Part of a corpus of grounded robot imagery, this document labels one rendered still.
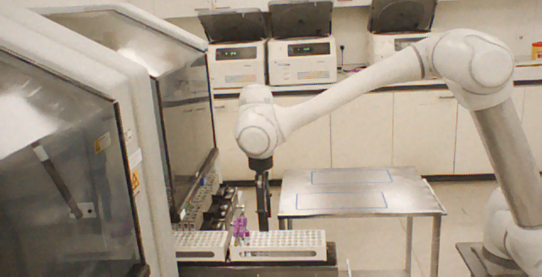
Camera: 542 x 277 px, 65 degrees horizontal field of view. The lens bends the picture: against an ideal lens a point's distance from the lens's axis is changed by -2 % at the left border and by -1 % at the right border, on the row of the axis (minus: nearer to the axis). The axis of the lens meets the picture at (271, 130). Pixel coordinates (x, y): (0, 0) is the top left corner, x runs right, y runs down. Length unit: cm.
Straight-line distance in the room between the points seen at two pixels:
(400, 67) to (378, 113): 243
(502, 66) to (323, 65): 257
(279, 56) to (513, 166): 257
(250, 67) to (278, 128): 252
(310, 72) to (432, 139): 116
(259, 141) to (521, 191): 68
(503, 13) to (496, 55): 341
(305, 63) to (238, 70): 55
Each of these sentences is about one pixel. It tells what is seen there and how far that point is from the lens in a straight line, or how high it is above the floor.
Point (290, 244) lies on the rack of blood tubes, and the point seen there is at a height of 86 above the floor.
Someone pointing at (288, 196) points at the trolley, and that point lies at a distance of 178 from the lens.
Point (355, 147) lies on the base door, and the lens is 372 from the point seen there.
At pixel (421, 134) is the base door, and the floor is 45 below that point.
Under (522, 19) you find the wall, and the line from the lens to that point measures 455.
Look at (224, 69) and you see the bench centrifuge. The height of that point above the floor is 107.
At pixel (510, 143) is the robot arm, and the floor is 121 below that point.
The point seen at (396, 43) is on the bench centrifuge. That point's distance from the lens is 361.
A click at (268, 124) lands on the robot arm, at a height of 130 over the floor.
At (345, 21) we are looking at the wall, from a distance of 414.
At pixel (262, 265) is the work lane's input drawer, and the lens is 140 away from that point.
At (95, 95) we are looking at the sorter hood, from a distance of 98.
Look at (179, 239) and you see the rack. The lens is 148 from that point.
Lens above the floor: 158
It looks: 17 degrees down
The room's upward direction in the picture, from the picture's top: 4 degrees counter-clockwise
